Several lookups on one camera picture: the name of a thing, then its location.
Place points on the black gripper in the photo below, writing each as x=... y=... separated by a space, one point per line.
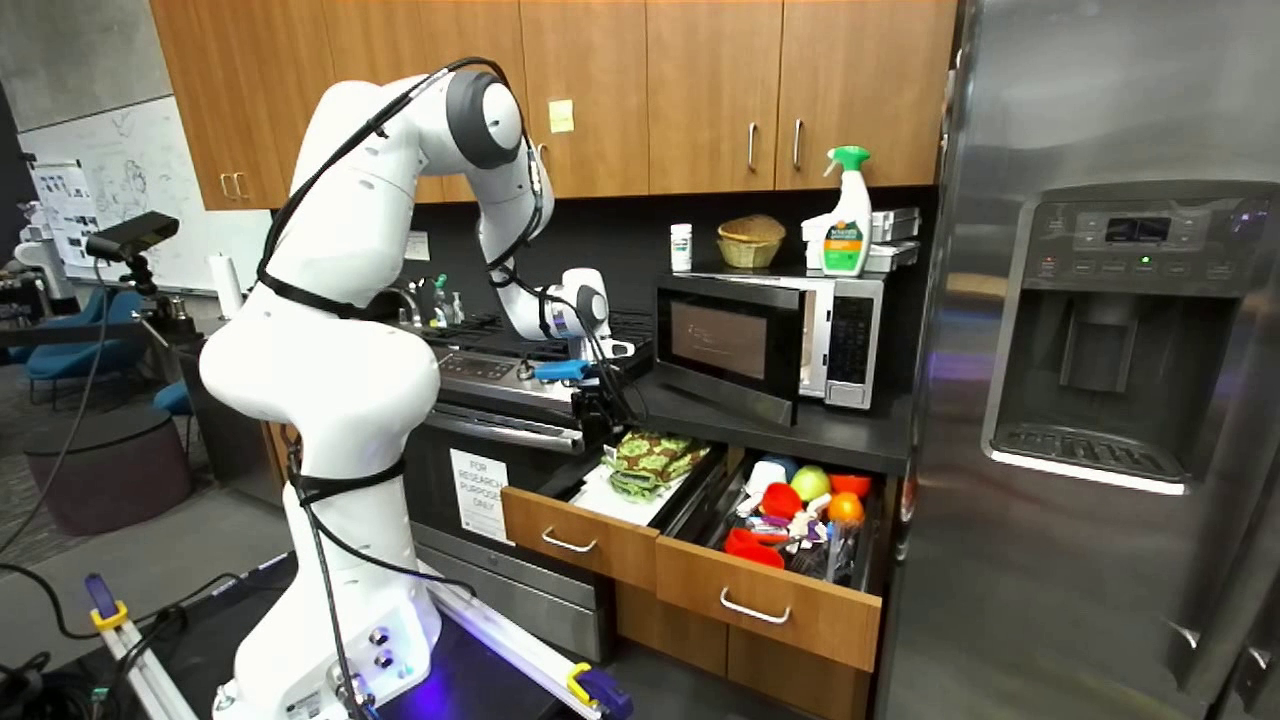
x=604 y=400

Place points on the green patterned oven mitt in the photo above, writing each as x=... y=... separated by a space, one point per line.
x=633 y=471

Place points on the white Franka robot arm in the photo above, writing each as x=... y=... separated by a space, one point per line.
x=333 y=373

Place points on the white robot base table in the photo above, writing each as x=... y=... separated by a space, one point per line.
x=522 y=648

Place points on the artichoke print oven mitt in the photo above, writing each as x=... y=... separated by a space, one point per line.
x=676 y=452

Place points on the wooden drawer with white liner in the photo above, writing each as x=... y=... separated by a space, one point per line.
x=586 y=541

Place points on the wooden drawer with toys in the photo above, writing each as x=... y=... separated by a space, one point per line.
x=772 y=605

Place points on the white liner sheet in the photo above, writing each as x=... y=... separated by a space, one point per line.
x=604 y=506

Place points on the white printed paper sheet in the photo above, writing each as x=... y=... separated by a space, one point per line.
x=481 y=493

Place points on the white plastic cup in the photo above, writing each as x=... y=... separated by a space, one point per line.
x=760 y=477

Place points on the stainless gas stove range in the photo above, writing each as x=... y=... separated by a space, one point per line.
x=535 y=585

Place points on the stainless black microwave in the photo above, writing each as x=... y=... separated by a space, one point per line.
x=747 y=343

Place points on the large red measuring cup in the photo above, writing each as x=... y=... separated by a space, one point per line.
x=752 y=546

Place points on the small red measuring cup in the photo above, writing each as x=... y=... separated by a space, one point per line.
x=782 y=500

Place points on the yellow green plastic ball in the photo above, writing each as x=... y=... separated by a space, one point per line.
x=811 y=482

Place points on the woven basket bowl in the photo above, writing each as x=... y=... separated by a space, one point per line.
x=751 y=244

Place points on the red plastic toy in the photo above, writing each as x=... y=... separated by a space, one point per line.
x=849 y=486

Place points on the orange plastic ball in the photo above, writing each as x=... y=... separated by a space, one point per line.
x=847 y=508

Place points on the yellow blue clamp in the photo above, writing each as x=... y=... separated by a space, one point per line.
x=597 y=691
x=105 y=613

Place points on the wooden lower cabinet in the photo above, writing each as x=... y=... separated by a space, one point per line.
x=787 y=680

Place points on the white green spray bottle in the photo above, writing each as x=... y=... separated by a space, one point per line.
x=840 y=234

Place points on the yellow sticky note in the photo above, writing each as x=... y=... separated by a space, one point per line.
x=562 y=119

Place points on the wooden cabinet door with note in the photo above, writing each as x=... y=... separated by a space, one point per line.
x=602 y=81

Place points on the wooden upper cabinet door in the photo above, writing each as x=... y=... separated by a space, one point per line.
x=704 y=81
x=881 y=81
x=401 y=24
x=224 y=93

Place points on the dark round ottoman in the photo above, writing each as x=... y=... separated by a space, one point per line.
x=105 y=465

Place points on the stainless steel refrigerator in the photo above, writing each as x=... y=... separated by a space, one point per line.
x=1104 y=534

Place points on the blue chair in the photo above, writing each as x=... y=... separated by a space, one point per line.
x=85 y=335

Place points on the white wall outlet plate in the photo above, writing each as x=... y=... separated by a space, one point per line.
x=417 y=244

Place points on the black camera on tripod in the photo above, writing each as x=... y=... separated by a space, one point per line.
x=133 y=236

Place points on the wall whiteboard with drawings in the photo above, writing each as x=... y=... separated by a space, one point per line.
x=144 y=173

